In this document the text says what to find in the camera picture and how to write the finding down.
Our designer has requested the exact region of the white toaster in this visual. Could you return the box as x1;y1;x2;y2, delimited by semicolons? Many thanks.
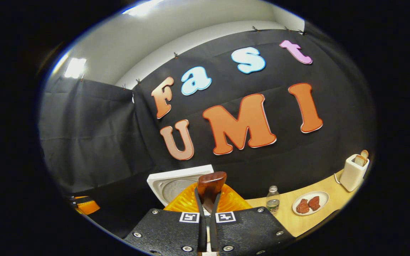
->
340;154;370;192

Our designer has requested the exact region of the clear plastic water bottle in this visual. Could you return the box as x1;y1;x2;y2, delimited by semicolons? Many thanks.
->
266;185;280;214

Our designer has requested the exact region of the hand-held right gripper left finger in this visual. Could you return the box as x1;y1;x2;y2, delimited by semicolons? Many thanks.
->
124;182;207;256

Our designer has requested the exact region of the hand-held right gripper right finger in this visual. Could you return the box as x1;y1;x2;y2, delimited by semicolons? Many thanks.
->
210;183;295;256

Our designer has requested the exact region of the black backdrop cloth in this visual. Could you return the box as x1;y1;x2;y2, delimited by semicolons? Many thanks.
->
38;21;376;239

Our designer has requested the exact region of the small ceiling light panel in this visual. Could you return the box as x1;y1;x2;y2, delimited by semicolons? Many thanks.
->
64;58;87;79

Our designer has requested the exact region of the white oval plate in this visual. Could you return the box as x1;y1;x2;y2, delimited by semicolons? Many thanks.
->
292;191;330;216

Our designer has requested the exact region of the brown wooden spoon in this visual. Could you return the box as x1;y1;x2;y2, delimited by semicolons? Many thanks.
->
197;171;227;214

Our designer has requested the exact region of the white rice cooker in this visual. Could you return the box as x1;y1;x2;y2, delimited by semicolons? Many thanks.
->
147;164;214;207

